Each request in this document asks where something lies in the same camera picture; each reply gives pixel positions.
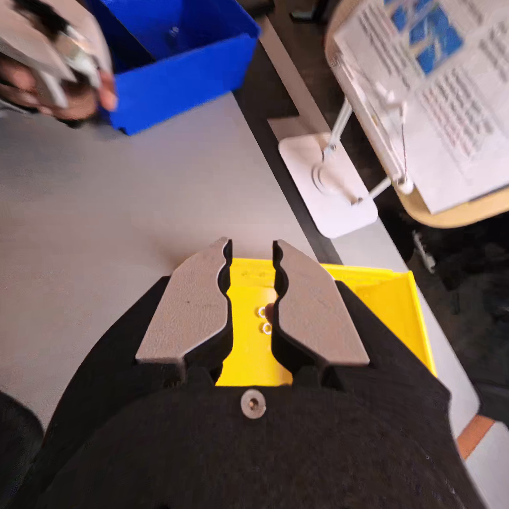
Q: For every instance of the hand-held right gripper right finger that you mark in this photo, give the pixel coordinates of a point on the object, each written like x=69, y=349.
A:
x=318, y=318

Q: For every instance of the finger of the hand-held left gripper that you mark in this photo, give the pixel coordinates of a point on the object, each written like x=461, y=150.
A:
x=24, y=43
x=95, y=35

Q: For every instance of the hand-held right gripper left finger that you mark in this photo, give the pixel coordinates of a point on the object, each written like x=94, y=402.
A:
x=187, y=314

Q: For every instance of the yellow plastic bin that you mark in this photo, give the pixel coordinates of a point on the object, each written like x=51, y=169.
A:
x=246, y=358

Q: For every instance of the blue plastic bin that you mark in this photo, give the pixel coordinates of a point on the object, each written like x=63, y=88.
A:
x=179, y=79

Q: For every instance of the person's right hand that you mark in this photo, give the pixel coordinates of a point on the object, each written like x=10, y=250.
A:
x=270, y=312

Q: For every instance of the wooden document stand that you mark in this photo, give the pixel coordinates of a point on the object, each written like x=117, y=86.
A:
x=338, y=206

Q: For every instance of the black textured pad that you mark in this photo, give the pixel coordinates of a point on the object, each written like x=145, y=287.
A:
x=16, y=445

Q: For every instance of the printed instruction sheet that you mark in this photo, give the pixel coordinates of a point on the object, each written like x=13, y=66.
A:
x=457, y=119

